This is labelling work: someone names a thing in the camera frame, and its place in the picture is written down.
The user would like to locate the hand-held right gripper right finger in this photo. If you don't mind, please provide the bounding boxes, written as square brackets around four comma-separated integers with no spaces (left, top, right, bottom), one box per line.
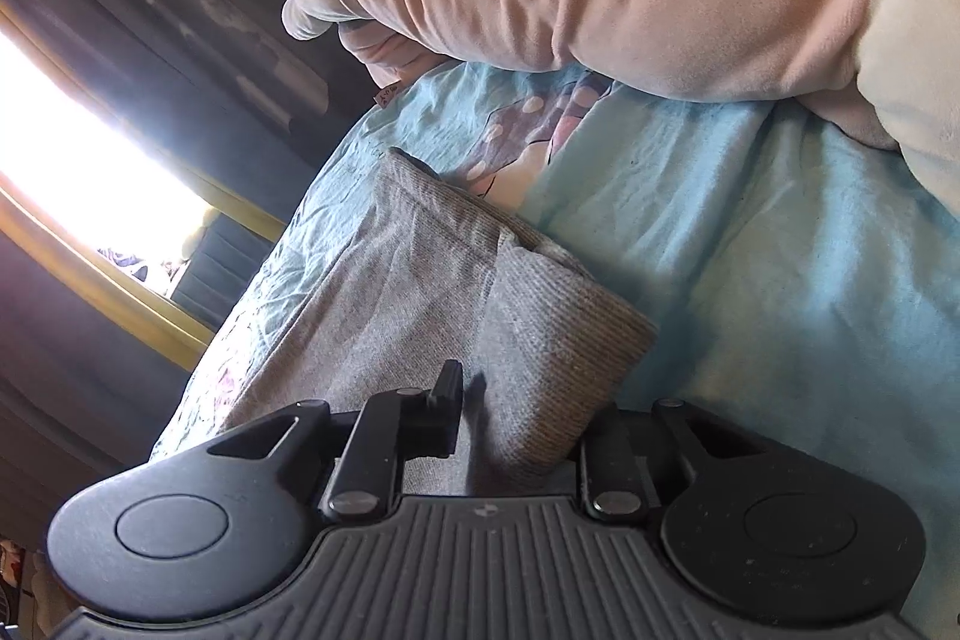
[579,397,743,513]

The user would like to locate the yellow window frame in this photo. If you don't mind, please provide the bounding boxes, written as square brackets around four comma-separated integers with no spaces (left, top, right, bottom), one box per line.
[0,6,290,350]

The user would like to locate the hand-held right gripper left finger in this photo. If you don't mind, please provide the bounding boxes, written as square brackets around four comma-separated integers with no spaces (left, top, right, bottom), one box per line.
[206,359,466,522]

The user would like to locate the light blue printed bed sheet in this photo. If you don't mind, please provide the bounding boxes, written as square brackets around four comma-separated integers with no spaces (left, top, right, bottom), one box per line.
[150,59,960,483]

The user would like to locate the grey pants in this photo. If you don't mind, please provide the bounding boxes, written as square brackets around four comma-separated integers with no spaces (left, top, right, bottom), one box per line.
[221,147,659,498]

